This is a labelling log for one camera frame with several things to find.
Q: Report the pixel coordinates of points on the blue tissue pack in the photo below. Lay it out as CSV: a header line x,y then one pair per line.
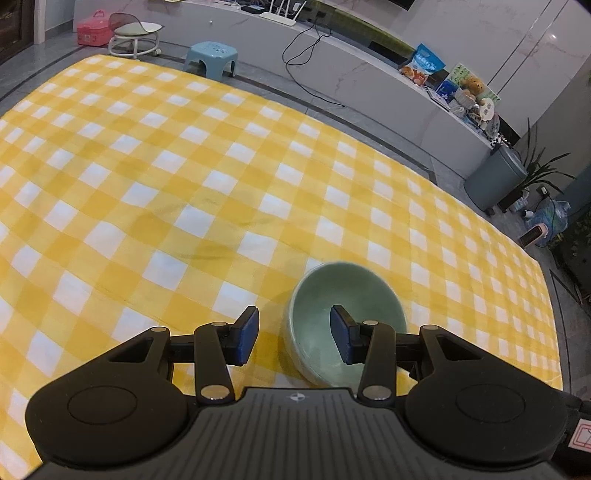
x,y
447,90

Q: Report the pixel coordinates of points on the pale green ceramic bowl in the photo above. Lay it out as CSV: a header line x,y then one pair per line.
x,y
323,295

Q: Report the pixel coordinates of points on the white round hand fan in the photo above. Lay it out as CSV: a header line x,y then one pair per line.
x,y
487,110

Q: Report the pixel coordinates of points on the grey pedal trash bin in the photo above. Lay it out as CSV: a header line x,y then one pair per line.
x,y
494,182

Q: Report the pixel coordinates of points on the patterned decorative plate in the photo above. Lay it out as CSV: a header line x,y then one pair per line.
x,y
494,124

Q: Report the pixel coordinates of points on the light blue plastic stool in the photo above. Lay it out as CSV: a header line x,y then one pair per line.
x,y
210,53

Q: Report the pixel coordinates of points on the white rolling stool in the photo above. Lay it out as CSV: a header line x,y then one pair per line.
x,y
136,34

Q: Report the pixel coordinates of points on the yellow checkered tablecloth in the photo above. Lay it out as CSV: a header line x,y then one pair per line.
x,y
184,207

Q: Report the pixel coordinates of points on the blue snack bag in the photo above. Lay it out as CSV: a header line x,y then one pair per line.
x,y
422,64

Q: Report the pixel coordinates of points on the green printed card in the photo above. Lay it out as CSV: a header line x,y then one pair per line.
x,y
461,73

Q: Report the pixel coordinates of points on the pink space heater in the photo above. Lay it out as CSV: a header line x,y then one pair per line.
x,y
533,236

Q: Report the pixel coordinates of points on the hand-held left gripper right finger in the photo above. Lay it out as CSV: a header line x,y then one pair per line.
x,y
340,337

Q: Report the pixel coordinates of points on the potted long-leaf plant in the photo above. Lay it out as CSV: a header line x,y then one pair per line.
x,y
538,173

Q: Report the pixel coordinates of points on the woven basket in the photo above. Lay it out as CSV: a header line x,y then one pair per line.
x,y
461,104

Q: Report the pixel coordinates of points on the white router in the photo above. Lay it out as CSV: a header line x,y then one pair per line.
x,y
284,14

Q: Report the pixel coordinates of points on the pink storage box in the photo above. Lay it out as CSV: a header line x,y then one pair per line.
x,y
92,30

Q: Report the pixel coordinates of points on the white marble TV cabinet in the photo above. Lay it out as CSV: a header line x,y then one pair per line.
x,y
378,97

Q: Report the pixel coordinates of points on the leafy green bush plant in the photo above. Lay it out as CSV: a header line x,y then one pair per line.
x,y
575,249

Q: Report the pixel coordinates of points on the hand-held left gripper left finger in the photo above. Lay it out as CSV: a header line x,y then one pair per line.
x,y
247,334

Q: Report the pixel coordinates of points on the brown teddy bear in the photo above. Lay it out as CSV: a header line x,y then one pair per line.
x,y
474,87

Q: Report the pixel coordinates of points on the blue water jug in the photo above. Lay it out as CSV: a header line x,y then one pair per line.
x,y
556,219

